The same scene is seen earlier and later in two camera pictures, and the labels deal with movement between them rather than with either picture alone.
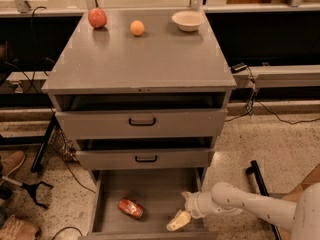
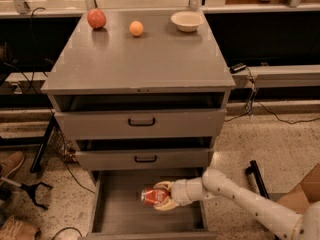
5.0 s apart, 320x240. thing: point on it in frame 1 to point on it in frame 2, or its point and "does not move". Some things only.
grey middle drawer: (144, 158) does not move
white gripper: (193, 204) to (180, 192)
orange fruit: (137, 27) does not move
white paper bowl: (188, 20) does not move
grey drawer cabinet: (141, 96) does not move
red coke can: (131, 208) to (152, 196)
